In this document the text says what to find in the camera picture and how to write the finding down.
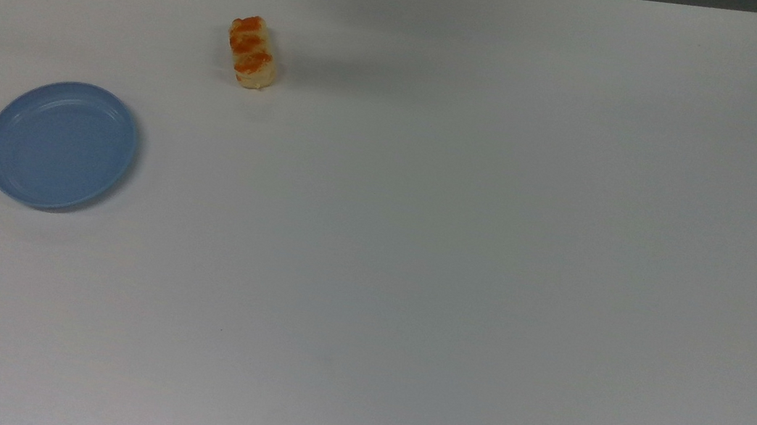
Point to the orange glazed bread roll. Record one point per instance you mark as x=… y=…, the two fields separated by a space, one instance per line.
x=252 y=53

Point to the blue round plate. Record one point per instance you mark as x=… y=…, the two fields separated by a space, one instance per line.
x=58 y=145

